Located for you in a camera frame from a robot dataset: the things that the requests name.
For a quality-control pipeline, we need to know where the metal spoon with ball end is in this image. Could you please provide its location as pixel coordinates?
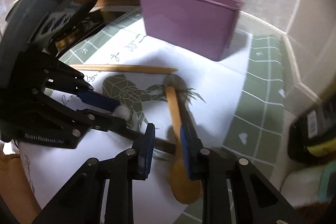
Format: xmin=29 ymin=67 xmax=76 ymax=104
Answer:
xmin=111 ymin=105 xmax=175 ymax=155

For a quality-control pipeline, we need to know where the wooden spoon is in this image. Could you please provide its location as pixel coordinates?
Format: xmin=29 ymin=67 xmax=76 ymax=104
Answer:
xmin=165 ymin=86 xmax=201 ymax=205

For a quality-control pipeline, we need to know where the teal kitchen timer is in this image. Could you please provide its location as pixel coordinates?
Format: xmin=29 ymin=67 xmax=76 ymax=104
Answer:
xmin=318 ymin=161 xmax=336 ymax=203

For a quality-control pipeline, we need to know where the wooden chopstick on mat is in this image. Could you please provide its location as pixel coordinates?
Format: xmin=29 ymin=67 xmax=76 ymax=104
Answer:
xmin=71 ymin=64 xmax=178 ymax=75

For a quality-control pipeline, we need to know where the black frying pan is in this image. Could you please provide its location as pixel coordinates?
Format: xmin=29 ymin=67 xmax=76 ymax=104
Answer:
xmin=1 ymin=0 xmax=98 ymax=51

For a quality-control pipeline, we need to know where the purple utensil caddy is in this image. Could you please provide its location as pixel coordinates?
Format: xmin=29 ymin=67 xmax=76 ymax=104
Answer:
xmin=139 ymin=0 xmax=243 ymax=61

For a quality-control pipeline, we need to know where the black bottle with barcode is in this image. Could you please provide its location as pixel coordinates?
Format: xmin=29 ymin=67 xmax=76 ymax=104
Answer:
xmin=288 ymin=100 xmax=335 ymax=165

